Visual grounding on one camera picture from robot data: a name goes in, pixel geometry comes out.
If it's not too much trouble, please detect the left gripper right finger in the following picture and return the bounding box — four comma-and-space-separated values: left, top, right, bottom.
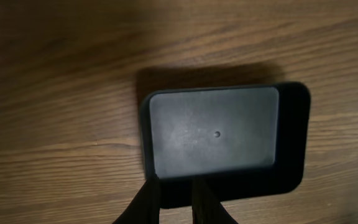
191, 175, 239, 224

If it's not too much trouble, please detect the black tray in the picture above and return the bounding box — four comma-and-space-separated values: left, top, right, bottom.
139, 81, 312, 210

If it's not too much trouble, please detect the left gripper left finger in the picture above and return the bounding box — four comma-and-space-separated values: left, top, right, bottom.
112, 174, 162, 224

